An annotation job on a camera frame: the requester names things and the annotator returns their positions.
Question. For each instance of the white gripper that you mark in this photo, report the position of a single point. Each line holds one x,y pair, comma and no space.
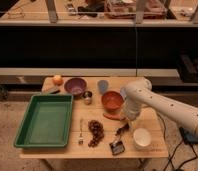
132,124

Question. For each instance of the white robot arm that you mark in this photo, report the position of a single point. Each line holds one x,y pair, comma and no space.
140,92

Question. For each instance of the white paper cup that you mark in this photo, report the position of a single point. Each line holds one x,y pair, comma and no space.
141,138

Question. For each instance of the blue plastic cup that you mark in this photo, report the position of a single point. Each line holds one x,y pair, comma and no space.
102,86

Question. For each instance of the small metal cup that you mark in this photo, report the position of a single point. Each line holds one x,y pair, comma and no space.
87,96

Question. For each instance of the orange carrot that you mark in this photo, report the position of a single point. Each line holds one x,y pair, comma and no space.
113,117

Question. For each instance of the orange bowl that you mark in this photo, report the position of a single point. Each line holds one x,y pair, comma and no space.
112,100

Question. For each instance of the wooden table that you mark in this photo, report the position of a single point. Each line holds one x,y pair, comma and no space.
148,119

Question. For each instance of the bunch of dark grapes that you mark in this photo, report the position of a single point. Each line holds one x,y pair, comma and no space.
97,130

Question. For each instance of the silver fork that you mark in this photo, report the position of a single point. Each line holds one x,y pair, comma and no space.
81,140

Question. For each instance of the black power box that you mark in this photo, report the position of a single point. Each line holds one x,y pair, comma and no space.
188,137

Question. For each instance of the purple bowl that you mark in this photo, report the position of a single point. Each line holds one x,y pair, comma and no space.
75,86

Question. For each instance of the green plastic tray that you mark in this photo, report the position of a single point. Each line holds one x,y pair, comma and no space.
46,122

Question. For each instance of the orange fruit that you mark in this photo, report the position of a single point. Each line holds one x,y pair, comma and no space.
57,80

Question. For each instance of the grey sponge block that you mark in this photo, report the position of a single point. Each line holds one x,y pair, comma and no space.
52,90

